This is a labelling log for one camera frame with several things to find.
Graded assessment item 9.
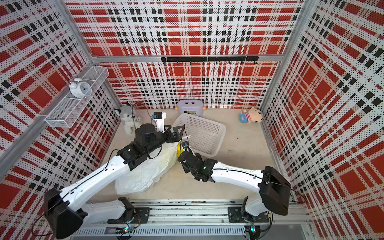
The grey white husky plush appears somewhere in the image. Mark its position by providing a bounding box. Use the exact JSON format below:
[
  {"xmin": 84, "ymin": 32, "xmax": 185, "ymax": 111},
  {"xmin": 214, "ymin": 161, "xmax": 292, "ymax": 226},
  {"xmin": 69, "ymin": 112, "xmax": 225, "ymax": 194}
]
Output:
[{"xmin": 114, "ymin": 102, "xmax": 143, "ymax": 135}]

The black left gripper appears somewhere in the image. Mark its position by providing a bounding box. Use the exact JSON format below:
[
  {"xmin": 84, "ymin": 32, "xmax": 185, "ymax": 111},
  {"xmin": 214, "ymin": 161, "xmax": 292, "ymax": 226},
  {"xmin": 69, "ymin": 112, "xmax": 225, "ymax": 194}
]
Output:
[{"xmin": 144, "ymin": 124, "xmax": 185, "ymax": 156}]

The white wire mesh shelf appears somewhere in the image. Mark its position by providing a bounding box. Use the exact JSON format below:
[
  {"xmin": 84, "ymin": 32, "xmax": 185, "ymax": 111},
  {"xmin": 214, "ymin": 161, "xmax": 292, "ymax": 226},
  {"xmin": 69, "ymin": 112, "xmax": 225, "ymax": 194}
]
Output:
[{"xmin": 45, "ymin": 66, "xmax": 109, "ymax": 128}]

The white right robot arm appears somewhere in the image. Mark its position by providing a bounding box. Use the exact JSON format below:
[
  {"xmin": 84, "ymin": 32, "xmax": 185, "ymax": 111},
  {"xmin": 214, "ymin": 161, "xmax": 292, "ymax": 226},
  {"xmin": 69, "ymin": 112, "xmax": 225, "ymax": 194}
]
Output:
[{"xmin": 177, "ymin": 141, "xmax": 291, "ymax": 223}]

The black wall hook rail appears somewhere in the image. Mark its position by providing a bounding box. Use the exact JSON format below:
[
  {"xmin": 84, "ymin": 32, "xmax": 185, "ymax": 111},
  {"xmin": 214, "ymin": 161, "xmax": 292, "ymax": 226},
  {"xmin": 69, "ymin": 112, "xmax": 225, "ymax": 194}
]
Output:
[{"xmin": 161, "ymin": 56, "xmax": 259, "ymax": 63}]

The yellow banana bunch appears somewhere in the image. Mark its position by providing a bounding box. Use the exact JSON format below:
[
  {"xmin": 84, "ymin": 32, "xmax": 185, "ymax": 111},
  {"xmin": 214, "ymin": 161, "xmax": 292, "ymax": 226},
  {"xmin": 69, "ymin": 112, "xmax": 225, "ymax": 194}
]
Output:
[{"xmin": 177, "ymin": 142, "xmax": 184, "ymax": 158}]

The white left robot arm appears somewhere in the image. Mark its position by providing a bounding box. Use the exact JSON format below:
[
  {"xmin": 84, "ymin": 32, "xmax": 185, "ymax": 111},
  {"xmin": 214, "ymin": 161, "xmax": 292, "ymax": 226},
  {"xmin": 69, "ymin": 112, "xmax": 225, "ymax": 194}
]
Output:
[{"xmin": 44, "ymin": 124, "xmax": 185, "ymax": 240}]

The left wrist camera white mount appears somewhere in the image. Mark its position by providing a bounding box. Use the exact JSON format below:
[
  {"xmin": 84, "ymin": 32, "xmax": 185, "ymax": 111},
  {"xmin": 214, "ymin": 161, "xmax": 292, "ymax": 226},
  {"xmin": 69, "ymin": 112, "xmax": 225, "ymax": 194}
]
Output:
[{"xmin": 152, "ymin": 112, "xmax": 167, "ymax": 133}]

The black left camera cable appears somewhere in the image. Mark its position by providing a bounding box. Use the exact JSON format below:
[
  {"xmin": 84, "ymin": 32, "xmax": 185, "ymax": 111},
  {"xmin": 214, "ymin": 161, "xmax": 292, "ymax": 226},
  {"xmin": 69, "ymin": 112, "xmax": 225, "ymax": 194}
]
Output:
[{"xmin": 125, "ymin": 101, "xmax": 157, "ymax": 127}]

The metal base rail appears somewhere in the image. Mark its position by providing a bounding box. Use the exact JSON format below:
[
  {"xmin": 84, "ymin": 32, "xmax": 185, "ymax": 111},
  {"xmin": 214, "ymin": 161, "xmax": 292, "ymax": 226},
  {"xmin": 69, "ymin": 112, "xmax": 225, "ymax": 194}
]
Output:
[{"xmin": 72, "ymin": 200, "xmax": 316, "ymax": 240}]

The translucent white plastic bag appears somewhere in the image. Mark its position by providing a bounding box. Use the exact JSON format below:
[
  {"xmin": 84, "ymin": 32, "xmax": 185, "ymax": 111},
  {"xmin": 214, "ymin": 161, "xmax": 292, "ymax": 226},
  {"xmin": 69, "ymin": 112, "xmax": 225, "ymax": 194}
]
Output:
[{"xmin": 115, "ymin": 142, "xmax": 179, "ymax": 195}]

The white alarm clock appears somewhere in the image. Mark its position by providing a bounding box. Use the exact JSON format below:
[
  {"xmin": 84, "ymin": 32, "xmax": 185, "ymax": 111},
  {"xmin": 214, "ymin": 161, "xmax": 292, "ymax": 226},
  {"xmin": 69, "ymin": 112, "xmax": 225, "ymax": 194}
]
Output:
[{"xmin": 69, "ymin": 78, "xmax": 92, "ymax": 99}]

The white perforated plastic basket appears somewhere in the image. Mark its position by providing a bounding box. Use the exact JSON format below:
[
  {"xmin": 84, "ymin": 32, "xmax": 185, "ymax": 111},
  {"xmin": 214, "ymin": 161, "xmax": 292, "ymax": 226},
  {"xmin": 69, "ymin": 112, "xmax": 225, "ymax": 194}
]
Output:
[{"xmin": 173, "ymin": 114, "xmax": 227, "ymax": 158}]

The pink pig plush toy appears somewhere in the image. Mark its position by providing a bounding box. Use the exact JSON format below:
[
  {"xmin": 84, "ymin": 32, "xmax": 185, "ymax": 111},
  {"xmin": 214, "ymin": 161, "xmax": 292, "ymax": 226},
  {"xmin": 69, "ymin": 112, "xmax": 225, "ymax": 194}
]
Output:
[{"xmin": 239, "ymin": 108, "xmax": 263, "ymax": 124}]

